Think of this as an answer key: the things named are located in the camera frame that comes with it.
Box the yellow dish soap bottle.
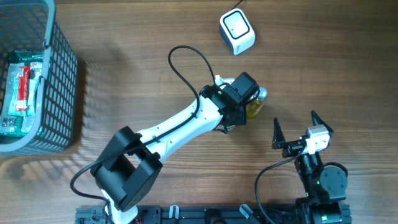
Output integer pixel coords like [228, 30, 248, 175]
[246, 87, 267, 119]

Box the pale teal sachet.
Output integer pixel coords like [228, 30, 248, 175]
[26, 79, 40, 116]

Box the red sachet stick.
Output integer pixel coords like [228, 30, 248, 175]
[15, 65, 30, 112]

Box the green plastic packet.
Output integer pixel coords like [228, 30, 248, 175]
[1, 51, 44, 138]

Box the grey plastic shopping basket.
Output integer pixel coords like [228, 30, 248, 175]
[1, 0, 79, 156]

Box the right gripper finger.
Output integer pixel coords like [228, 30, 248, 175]
[311, 110, 334, 136]
[272, 118, 286, 149]

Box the white barcode scanner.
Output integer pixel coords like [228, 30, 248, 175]
[219, 8, 256, 55]

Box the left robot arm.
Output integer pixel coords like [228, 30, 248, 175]
[90, 72, 259, 223]

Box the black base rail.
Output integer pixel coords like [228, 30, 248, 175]
[75, 204, 353, 224]

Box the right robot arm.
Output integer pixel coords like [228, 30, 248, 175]
[272, 111, 352, 224]

